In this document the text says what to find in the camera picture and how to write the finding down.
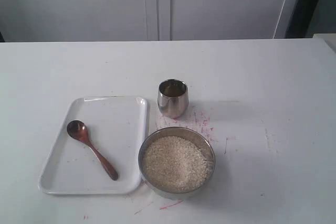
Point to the brown wooden spoon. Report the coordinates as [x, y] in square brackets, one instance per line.
[78, 131]

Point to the steel cup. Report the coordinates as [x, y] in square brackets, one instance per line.
[172, 98]

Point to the stainless steel rice bowl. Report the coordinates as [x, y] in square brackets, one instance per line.
[187, 134]

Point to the uncooked white rice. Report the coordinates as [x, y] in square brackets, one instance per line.
[175, 164]

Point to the white rectangular plastic tray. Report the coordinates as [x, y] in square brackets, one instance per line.
[117, 127]

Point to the white cabinet doors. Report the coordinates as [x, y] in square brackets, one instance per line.
[127, 20]

